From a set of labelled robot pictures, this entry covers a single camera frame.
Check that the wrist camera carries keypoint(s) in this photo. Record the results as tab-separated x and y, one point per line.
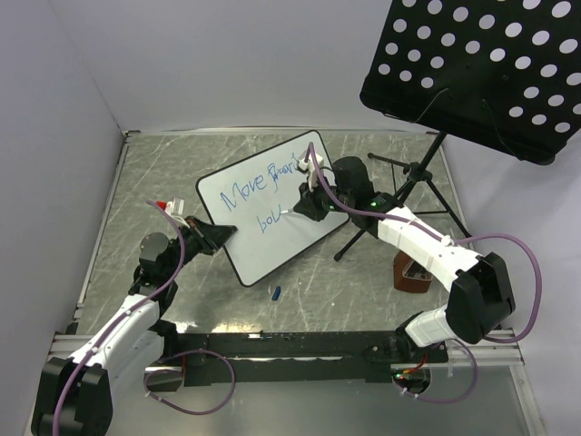
174	206
306	165

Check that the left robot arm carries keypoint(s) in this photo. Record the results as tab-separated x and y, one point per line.
76	394

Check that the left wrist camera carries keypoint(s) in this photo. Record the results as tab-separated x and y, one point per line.
174	206

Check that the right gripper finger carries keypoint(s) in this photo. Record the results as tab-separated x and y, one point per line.
310	210
306	194

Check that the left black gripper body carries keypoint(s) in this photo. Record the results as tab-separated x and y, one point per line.
195	241

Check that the blue marker cap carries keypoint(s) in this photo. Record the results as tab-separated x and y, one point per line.
276	294

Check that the white whiteboard black frame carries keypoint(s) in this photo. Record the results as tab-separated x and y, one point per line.
251	194

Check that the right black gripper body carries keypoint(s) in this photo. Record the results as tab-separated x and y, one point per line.
324	199

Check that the black perforated music stand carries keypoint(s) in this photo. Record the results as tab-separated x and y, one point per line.
501	74

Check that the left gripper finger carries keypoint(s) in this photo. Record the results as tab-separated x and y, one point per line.
197	222
216	236

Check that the aluminium frame rail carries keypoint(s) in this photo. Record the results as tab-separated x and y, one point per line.
486	354

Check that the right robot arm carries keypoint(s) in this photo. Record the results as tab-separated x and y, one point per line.
480	293

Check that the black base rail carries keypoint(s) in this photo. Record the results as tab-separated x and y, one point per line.
372	356

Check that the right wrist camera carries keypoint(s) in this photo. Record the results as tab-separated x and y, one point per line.
306	165

